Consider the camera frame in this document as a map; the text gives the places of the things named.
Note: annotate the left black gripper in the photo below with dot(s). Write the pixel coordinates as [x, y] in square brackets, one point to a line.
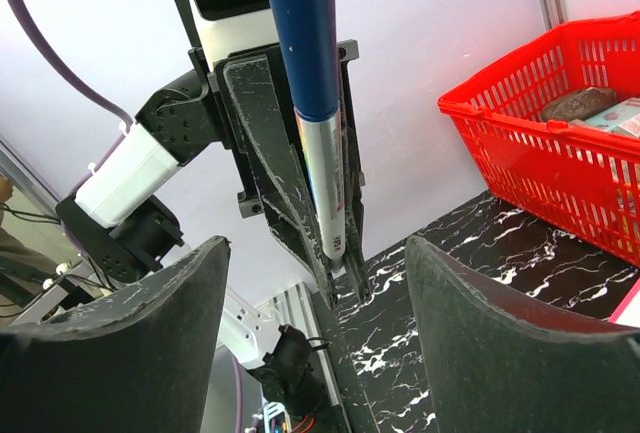
[253, 117]

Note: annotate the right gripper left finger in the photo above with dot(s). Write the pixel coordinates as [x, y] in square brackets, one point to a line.
[138, 360]

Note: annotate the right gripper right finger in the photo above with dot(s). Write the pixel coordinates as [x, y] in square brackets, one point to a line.
[497, 360]

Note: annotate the pink framed whiteboard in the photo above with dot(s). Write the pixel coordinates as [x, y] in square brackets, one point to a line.
[627, 313]

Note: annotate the blue capped whiteboard marker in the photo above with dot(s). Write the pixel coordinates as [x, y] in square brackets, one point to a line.
[307, 36]

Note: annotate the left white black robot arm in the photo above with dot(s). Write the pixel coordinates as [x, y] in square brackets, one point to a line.
[115, 215]

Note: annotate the red plastic shopping basket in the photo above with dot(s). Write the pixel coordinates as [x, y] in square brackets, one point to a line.
[578, 179]

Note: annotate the light blue snack box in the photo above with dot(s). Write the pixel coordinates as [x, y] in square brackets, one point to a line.
[614, 118]

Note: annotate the pink white snack box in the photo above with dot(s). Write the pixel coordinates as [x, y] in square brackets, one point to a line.
[629, 127]

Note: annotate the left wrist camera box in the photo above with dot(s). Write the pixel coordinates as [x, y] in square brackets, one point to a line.
[228, 27]

